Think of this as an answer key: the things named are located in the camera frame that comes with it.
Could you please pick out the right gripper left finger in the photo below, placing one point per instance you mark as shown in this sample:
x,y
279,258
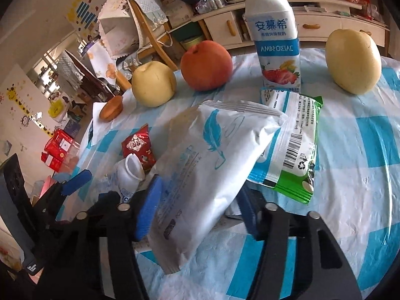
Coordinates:
x,y
72,269

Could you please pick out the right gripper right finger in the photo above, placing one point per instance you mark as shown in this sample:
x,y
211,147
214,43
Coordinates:
x,y
321,270

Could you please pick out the green white snack packet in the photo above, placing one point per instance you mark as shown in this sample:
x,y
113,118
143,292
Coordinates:
x,y
288,163

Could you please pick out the white feather wipes pack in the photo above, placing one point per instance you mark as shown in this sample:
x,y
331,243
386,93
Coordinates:
x,y
217,146

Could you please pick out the red gift boxes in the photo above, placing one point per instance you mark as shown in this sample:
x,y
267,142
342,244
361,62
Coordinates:
x,y
57,154

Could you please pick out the yellow plastic bag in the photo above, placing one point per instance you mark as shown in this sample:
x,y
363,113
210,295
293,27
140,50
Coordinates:
x,y
56,107

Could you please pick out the small red snack wrapper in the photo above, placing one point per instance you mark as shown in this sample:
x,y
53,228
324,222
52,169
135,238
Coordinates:
x,y
139,144

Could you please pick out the dark wooden chair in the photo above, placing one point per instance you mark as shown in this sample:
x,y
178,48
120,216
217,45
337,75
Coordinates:
x,y
77,81

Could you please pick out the yellow pear left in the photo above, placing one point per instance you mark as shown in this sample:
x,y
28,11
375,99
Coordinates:
x,y
153,84

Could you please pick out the yellow pear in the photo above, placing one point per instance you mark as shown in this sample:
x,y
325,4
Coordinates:
x,y
353,60
153,84

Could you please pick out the yellow pear right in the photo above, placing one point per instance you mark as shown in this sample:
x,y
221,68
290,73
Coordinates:
x,y
353,60

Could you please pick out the red orange apple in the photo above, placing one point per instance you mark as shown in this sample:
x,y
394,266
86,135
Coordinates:
x,y
206,66

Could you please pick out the wooden chair with covers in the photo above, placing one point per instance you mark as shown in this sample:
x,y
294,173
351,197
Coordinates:
x,y
130,27

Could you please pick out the green waste basket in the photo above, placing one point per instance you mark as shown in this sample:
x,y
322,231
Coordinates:
x,y
191,42

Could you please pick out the white Ambrosial yogurt bottle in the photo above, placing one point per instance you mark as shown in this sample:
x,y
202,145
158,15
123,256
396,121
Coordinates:
x,y
272,27

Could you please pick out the white TV cabinet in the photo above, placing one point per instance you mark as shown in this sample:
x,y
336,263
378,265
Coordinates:
x,y
316,20

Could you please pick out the giraffe height wall sticker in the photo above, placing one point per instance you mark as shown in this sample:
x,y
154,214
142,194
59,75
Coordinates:
x,y
28,115

